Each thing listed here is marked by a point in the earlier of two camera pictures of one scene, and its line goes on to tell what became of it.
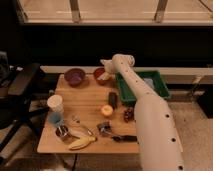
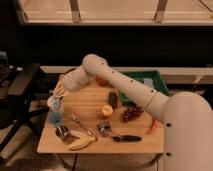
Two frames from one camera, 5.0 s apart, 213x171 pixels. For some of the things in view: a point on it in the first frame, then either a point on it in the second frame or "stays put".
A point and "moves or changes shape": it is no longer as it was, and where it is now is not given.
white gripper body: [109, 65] -> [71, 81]
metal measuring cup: [62, 130] stays put
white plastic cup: [55, 102] stays put
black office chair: [15, 85] stays put
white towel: [104, 76] moves or changes shape
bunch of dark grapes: [129, 114] stays put
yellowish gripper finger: [105, 76] -> [60, 91]
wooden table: [95, 120] stays put
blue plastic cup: [55, 116] stays put
